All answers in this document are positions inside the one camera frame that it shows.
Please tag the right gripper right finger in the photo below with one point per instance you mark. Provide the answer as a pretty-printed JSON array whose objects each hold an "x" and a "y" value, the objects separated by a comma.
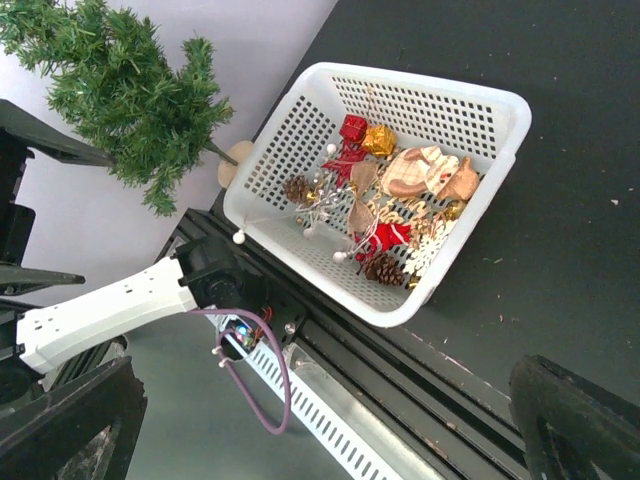
[{"x": 572, "y": 428}]

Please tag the gold gift box ornament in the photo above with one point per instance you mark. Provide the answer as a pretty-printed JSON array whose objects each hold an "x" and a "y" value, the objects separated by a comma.
[{"x": 379, "y": 141}]

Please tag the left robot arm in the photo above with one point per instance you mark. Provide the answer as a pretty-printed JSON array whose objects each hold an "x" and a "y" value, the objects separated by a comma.
[{"x": 199, "y": 274}]

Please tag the red star ornament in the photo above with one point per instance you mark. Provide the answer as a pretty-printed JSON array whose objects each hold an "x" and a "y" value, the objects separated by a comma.
[{"x": 341, "y": 159}]

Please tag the wooden merry christmas sign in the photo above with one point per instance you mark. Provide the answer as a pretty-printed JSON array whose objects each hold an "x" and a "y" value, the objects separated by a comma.
[{"x": 419, "y": 215}]

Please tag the burlap bow ornament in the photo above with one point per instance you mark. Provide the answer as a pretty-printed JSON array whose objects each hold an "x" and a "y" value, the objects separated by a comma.
[{"x": 362, "y": 176}]

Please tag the black aluminium rail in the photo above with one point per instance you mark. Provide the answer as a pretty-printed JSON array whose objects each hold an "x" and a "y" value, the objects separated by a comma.
[{"x": 445, "y": 414}]

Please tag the brown pine cone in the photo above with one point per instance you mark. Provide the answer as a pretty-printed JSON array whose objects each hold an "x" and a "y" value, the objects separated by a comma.
[
  {"x": 383, "y": 269},
  {"x": 297, "y": 189}
]

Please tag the white wooden snowflake ornament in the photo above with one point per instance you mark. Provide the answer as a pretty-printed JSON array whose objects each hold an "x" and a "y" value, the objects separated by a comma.
[{"x": 423, "y": 250}]

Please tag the red poinsettia ornament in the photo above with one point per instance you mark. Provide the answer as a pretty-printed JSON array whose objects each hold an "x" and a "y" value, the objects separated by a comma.
[{"x": 383, "y": 238}]

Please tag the small green christmas tree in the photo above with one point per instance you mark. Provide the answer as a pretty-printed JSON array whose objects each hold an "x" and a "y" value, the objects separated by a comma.
[{"x": 111, "y": 81}]

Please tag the white slotted cable duct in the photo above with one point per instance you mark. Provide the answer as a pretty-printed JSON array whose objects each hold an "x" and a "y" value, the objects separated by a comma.
[{"x": 359, "y": 442}]

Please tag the white plastic basket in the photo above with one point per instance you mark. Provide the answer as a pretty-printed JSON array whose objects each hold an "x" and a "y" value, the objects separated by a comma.
[{"x": 486, "y": 124}]

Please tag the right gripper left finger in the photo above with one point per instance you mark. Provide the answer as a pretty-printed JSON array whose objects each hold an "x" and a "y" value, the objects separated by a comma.
[{"x": 86, "y": 429}]

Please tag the red gift box ornament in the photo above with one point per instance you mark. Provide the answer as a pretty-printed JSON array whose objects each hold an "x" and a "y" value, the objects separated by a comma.
[{"x": 353, "y": 129}]

